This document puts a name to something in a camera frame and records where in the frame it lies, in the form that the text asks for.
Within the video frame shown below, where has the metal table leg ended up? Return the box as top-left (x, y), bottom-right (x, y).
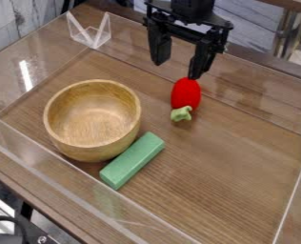
top-left (272, 10), bottom-right (301, 60)

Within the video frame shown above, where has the wooden bowl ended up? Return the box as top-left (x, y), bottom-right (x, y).
top-left (41, 79), bottom-right (142, 163)

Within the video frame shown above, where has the black table frame bracket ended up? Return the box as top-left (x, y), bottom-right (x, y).
top-left (13, 201), bottom-right (59, 244)

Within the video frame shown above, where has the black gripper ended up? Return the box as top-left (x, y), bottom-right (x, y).
top-left (144, 0), bottom-right (232, 80)

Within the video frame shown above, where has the clear acrylic tray wall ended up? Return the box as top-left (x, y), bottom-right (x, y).
top-left (0, 120), bottom-right (200, 244)

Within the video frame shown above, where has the black cable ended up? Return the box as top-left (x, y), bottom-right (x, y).
top-left (0, 215), bottom-right (29, 244)

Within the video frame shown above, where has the red plush fruit green stem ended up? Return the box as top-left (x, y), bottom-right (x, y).
top-left (171, 77), bottom-right (202, 122)

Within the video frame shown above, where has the green rectangular block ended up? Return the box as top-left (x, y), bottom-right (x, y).
top-left (99, 132), bottom-right (164, 190)

